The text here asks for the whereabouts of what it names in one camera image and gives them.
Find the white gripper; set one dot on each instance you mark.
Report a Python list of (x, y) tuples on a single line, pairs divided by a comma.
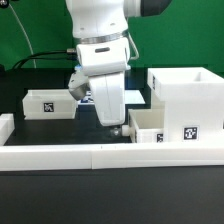
[(105, 64)]

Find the white front drawer box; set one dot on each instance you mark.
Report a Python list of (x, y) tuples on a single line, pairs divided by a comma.
[(144, 125)]

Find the white drawer box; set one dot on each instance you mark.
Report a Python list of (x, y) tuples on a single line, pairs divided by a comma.
[(144, 125), (49, 104)]

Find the white drawer cabinet frame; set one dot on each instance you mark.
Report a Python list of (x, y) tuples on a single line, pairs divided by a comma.
[(193, 101)]

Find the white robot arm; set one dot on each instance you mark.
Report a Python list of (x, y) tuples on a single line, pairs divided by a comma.
[(100, 21)]

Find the fiducial marker sheet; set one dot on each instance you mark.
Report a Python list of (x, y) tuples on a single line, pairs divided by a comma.
[(131, 97)]

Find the white front fence rail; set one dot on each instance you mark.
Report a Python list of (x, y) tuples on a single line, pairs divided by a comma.
[(105, 156)]

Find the white fence rail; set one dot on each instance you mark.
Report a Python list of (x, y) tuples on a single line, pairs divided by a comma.
[(6, 127), (105, 156)]

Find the white left fence rail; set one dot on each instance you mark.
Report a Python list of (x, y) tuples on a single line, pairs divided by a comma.
[(6, 127)]

